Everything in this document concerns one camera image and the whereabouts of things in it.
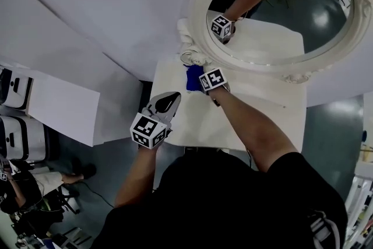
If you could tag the blue cloth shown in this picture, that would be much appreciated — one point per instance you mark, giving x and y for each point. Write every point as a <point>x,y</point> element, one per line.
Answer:
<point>193,78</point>

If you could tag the person's right forearm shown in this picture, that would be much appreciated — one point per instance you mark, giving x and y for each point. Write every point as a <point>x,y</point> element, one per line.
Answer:
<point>247,131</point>

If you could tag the person's left forearm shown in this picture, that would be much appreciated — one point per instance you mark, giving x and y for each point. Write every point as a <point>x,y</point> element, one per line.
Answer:
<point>134,178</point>

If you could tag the small blue object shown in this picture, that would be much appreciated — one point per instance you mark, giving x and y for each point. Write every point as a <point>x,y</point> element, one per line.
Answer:
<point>364,135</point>

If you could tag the white dressing table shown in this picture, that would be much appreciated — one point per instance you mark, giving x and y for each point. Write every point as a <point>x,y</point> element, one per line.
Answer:
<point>204,125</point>

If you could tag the white ornate oval mirror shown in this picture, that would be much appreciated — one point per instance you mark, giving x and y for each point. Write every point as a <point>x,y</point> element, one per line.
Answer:
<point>262,43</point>

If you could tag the person's black shirt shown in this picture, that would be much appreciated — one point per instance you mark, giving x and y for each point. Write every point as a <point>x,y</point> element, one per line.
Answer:
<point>218,207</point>

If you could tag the white cabinet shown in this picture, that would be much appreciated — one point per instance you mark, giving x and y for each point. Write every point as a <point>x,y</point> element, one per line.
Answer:
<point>64,108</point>

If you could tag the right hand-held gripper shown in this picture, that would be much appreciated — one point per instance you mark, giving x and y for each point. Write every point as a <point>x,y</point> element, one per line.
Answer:
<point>214,80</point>

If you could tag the white machine with black trim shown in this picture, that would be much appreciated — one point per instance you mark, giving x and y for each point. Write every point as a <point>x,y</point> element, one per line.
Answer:
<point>24,96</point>
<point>32,140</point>

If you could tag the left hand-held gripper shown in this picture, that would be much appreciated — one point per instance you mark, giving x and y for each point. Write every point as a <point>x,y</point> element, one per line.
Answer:
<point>147,131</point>

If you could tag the white slatted stool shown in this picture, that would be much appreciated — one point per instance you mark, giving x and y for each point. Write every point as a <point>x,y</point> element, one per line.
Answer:
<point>73,239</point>

